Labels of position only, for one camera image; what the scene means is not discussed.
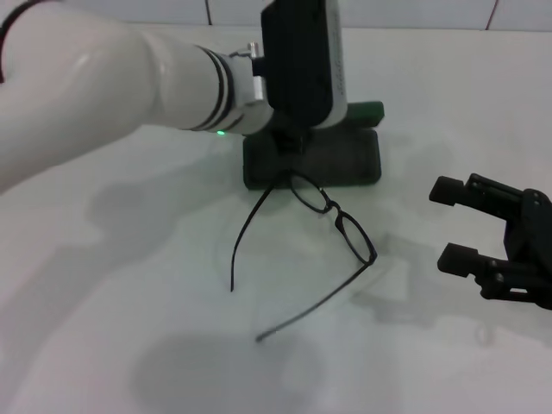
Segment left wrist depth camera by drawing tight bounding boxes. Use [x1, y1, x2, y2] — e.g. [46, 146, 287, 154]
[260, 0, 349, 130]

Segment black glasses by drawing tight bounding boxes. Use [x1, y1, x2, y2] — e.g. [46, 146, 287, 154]
[229, 169, 378, 342]

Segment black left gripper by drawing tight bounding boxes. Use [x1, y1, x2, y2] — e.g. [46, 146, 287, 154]
[269, 112, 315, 153]

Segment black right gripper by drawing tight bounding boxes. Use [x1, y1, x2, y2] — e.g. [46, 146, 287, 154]
[429, 172, 552, 311]

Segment green glasses case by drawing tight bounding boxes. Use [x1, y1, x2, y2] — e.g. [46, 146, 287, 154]
[242, 100, 385, 191]

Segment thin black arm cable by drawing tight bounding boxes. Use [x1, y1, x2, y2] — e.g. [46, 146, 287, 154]
[0, 0, 41, 85]

